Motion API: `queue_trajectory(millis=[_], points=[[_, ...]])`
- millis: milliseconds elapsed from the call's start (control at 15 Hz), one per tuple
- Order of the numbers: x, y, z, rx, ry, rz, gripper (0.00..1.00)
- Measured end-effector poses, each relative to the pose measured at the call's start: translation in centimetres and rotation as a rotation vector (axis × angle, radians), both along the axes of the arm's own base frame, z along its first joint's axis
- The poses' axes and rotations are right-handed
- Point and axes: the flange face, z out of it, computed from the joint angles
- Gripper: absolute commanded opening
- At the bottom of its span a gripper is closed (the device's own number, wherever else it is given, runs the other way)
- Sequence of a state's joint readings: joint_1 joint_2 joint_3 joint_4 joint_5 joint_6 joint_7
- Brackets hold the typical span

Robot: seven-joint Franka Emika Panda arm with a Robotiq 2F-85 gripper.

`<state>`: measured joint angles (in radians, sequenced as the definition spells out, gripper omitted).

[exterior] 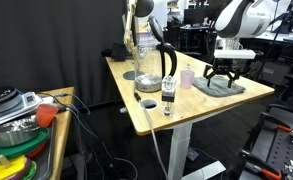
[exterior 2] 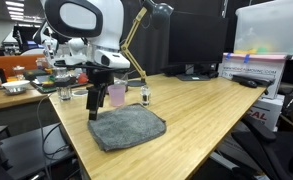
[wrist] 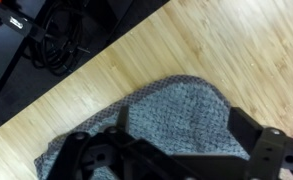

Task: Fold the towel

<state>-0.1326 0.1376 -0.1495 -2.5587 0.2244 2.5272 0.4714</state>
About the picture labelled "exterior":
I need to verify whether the square glass jar black band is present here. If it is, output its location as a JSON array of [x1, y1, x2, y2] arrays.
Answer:
[[160, 75, 178, 117]]

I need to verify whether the black round dish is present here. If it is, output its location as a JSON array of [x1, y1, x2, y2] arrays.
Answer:
[[0, 86, 19, 108]]

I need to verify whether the colourful stacking ring toy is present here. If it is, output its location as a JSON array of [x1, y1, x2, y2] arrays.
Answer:
[[0, 154, 38, 180]]

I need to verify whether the black box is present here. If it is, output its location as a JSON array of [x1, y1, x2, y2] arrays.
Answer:
[[101, 42, 134, 63]]

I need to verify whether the red plastic plate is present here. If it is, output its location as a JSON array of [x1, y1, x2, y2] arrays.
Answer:
[[25, 141, 49, 159]]

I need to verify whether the gray metal tray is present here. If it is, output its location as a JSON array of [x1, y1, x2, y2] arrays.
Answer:
[[30, 118, 58, 180]]

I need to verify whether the green plastic plate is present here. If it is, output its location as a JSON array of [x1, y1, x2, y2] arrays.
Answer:
[[0, 127, 50, 165]]

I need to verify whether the black tripod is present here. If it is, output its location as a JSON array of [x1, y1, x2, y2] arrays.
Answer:
[[272, 0, 293, 34]]

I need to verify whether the glass kettle black handle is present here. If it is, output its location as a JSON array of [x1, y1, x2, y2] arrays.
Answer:
[[133, 15, 178, 94]]

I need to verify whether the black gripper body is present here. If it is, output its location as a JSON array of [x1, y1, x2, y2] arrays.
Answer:
[[213, 58, 238, 76]]

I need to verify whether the red plastic cup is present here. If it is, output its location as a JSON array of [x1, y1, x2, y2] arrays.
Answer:
[[35, 103, 60, 128]]

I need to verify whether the black computer monitor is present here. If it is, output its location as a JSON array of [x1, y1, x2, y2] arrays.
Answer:
[[183, 7, 207, 27]]

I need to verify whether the blue cable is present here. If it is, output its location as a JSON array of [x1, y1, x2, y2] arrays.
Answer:
[[50, 93, 92, 116]]

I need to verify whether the black office chair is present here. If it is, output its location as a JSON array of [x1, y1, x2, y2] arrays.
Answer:
[[185, 30, 218, 66]]

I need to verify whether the pink plastic cup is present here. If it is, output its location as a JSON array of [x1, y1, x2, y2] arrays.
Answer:
[[180, 64, 196, 90]]

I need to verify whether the gray terry towel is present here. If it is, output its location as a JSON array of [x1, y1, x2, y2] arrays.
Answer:
[[191, 75, 247, 98]]

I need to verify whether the white cable black plug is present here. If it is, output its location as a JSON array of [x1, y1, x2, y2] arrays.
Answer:
[[134, 92, 170, 180]]

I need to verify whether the orange handled black clamp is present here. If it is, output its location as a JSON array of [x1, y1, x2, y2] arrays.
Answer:
[[259, 111, 293, 134], [239, 149, 283, 180]]

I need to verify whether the round desk cable grommet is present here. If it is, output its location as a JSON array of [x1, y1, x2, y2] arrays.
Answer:
[[139, 98, 159, 111]]

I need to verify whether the black perforated board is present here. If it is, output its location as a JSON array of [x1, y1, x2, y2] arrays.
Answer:
[[244, 106, 293, 180]]

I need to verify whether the white desk leg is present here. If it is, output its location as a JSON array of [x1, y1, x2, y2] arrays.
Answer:
[[167, 121, 227, 180]]

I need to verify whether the shiny metal bowl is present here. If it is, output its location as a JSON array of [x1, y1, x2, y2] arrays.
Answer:
[[0, 116, 42, 148]]

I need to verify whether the white digital kitchen scale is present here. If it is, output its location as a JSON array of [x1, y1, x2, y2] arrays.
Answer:
[[0, 91, 44, 129]]

